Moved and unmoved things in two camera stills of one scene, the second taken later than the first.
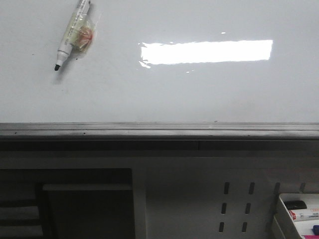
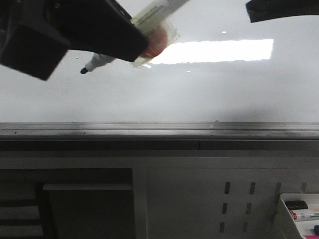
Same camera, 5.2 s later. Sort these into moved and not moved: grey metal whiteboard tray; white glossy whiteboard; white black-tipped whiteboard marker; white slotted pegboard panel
Moved: white black-tipped whiteboard marker
Not moved: white slotted pegboard panel; grey metal whiteboard tray; white glossy whiteboard
